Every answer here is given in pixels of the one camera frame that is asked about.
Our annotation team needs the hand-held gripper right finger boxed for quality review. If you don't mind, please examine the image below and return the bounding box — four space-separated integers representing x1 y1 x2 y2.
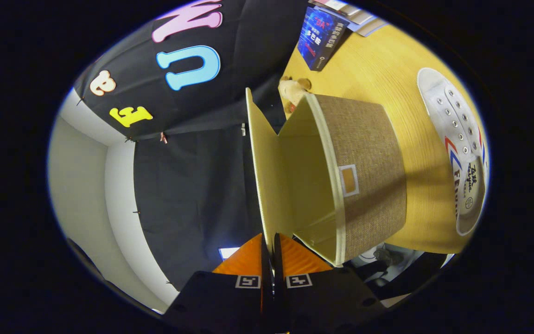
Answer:
273 233 387 331

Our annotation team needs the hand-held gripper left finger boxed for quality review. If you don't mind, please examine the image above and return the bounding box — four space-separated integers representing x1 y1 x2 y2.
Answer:
163 233 274 331

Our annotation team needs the brown fabric storage box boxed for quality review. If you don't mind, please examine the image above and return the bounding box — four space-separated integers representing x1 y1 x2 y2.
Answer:
245 87 407 267

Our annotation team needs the white striped canvas shoe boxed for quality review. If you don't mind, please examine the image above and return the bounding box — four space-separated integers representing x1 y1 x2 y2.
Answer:
417 67 489 236

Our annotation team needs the brown plush dog toy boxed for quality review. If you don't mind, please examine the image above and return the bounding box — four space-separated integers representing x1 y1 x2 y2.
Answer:
278 77 312 114

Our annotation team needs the dark blue book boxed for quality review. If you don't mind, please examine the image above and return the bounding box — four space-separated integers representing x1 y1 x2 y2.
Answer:
297 6 351 71

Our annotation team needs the pale blue cover book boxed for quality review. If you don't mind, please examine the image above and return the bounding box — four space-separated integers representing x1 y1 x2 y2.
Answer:
355 18 388 38

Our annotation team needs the white-edged book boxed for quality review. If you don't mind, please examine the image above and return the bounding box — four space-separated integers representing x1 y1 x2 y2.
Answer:
341 5 374 25

